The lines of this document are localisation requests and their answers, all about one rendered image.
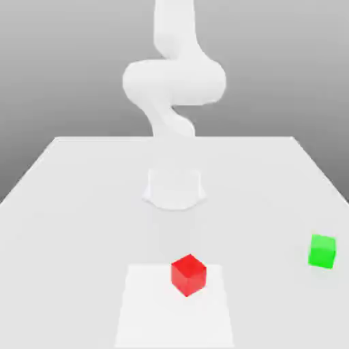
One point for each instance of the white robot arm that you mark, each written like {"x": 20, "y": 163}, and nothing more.
{"x": 174, "y": 81}

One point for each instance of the small red cube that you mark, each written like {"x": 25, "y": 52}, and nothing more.
{"x": 188, "y": 275}

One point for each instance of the small green cube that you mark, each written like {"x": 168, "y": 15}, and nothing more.
{"x": 322, "y": 252}

